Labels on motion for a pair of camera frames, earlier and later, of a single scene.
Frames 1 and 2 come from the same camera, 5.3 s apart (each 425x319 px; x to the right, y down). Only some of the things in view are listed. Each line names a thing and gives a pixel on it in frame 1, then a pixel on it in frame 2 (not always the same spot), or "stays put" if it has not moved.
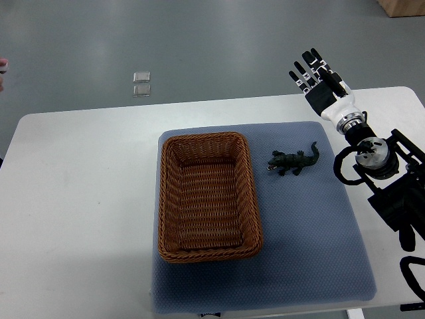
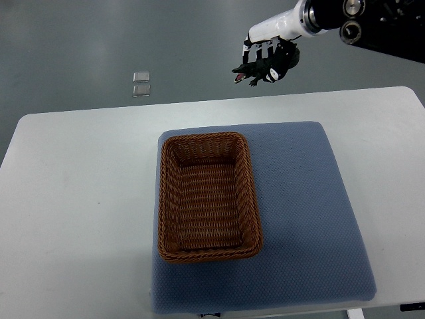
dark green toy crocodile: (281, 161) → (286, 56)
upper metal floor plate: (141, 77) stays put
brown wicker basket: (208, 208) stays put
